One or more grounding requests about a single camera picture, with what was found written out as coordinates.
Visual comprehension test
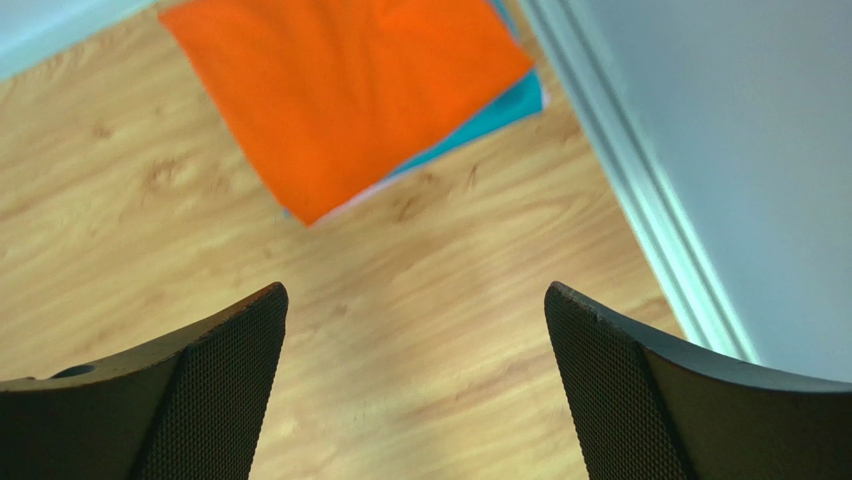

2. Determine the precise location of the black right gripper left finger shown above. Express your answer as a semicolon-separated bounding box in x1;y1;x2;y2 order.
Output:
1;282;289;479

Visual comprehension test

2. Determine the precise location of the orange t-shirt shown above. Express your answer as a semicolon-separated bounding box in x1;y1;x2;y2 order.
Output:
158;1;534;225

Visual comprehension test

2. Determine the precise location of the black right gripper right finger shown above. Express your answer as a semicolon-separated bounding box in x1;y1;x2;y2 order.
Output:
544;282;851;479

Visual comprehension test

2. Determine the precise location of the folded blue t-shirt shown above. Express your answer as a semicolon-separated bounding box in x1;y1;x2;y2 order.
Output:
274;1;542;224

